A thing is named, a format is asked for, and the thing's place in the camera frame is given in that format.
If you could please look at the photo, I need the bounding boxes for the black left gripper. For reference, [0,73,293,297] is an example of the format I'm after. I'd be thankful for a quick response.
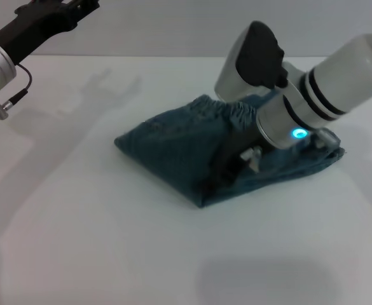
[0,0,101,64]

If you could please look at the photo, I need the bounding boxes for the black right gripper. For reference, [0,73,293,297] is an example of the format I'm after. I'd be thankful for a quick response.
[201,125,271,200]

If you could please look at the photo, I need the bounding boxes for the blue denim shorts with basketball print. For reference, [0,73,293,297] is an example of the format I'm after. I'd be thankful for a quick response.
[114,90,345,209]

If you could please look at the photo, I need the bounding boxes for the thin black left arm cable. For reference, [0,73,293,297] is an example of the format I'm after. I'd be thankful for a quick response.
[0,63,33,121]

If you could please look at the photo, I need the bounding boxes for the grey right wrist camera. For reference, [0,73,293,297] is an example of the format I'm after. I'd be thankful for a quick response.
[214,20,289,103]

